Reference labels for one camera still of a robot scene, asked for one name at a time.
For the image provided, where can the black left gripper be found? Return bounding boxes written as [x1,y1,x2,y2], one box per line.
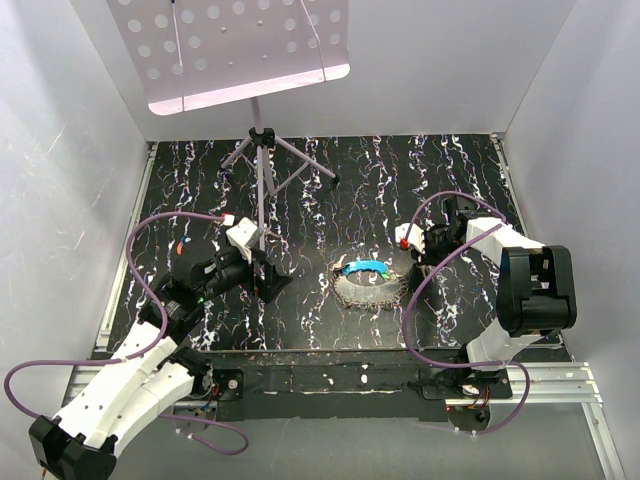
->
[197,246,293,303]

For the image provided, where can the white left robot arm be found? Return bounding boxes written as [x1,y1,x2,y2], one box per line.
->
[29,245,292,479]

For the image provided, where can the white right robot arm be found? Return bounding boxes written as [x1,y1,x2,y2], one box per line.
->
[395,191,577,398]

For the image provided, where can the orange blue toy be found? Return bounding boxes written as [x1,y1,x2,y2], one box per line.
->
[176,237,191,256]

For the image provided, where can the white perforated music stand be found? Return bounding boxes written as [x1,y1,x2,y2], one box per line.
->
[108,1,350,198]

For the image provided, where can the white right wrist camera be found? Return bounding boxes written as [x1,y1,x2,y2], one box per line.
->
[394,223,425,253]

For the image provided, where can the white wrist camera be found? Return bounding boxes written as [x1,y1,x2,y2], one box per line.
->
[226,217,262,264]
[394,223,425,253]

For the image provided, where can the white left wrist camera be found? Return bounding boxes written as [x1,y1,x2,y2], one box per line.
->
[226,217,262,264]

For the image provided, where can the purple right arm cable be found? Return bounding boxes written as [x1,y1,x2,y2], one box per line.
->
[402,190,532,435]

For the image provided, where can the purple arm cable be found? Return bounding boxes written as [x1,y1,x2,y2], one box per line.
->
[3,211,250,455]
[402,190,532,435]

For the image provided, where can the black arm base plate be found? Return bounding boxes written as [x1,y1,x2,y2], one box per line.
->
[203,349,512,422]

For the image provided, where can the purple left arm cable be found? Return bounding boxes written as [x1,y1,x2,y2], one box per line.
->
[3,211,250,455]

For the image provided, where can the aluminium rail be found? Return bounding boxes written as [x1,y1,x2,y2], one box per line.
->
[444,362,629,479]

